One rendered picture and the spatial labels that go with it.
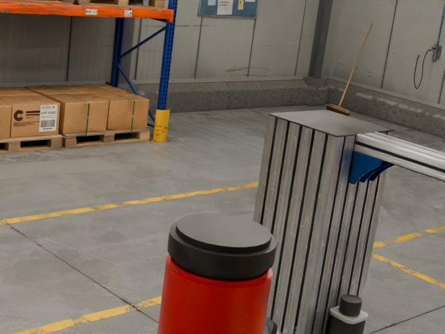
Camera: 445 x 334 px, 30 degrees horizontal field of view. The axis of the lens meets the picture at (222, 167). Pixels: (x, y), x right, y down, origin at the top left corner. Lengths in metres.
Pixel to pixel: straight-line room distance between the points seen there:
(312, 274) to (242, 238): 1.87
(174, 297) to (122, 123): 9.62
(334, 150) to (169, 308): 1.77
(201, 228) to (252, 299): 0.04
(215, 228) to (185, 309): 0.04
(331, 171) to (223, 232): 1.78
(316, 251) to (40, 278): 4.06
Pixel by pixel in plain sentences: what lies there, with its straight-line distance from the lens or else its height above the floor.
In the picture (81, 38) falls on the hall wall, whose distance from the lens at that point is 10.98.
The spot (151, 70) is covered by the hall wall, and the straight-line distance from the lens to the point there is 11.75.
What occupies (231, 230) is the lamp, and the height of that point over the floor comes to 2.34.
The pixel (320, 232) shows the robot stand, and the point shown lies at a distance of 2.20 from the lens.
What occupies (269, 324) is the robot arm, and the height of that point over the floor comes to 1.59.
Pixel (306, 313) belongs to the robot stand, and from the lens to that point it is 2.28.
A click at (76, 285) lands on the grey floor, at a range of 6.02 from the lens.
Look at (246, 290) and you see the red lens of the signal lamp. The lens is 0.37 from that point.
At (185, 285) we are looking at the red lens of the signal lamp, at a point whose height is 2.32.
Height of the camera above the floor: 2.47
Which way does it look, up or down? 15 degrees down
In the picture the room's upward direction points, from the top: 7 degrees clockwise
